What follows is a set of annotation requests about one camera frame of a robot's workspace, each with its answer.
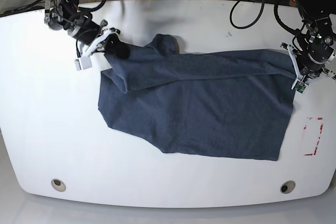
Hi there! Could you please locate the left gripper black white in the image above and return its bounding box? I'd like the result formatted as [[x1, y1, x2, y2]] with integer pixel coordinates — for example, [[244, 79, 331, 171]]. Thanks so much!
[[281, 42, 335, 88]]

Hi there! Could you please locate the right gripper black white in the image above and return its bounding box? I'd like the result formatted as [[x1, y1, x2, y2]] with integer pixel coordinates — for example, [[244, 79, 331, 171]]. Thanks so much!
[[67, 19, 130, 59]]

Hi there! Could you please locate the dark blue T-shirt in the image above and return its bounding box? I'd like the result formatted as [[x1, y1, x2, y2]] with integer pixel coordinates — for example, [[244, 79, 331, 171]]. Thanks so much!
[[98, 34, 295, 161]]

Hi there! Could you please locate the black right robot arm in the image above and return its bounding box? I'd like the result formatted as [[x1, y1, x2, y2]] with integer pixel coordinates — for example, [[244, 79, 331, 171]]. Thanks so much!
[[44, 0, 130, 59]]

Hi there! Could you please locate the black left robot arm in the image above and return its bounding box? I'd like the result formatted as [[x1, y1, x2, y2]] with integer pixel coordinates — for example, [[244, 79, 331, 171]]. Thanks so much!
[[279, 0, 335, 93]]

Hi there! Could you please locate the red tape rectangle marking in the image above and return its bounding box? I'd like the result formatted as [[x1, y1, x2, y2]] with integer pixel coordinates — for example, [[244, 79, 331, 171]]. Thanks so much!
[[301, 117, 324, 156]]

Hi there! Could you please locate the right table grommet hole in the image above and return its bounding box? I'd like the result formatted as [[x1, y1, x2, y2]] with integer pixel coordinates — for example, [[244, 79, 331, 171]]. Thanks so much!
[[280, 180, 296, 194]]

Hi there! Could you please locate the table grommet hole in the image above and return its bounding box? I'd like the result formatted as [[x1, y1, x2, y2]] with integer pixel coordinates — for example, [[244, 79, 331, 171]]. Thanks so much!
[[51, 179, 66, 192], [280, 180, 296, 194]]

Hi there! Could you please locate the left table grommet hole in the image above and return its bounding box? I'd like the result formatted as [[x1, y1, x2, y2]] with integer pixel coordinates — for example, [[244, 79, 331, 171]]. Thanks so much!
[[51, 179, 66, 192]]

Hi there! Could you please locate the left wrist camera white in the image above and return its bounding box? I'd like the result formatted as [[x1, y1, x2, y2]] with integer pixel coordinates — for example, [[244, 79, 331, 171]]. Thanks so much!
[[293, 82, 308, 94]]

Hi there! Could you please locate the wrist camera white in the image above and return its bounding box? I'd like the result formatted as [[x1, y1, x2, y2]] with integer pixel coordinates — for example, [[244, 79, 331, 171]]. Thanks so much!
[[293, 82, 308, 94], [74, 57, 92, 71]]

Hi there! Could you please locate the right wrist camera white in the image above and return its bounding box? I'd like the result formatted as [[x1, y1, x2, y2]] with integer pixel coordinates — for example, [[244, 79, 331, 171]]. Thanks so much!
[[74, 57, 92, 71]]

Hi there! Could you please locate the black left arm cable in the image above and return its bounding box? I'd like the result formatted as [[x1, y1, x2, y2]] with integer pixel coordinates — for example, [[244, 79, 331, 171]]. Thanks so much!
[[229, 0, 300, 36]]

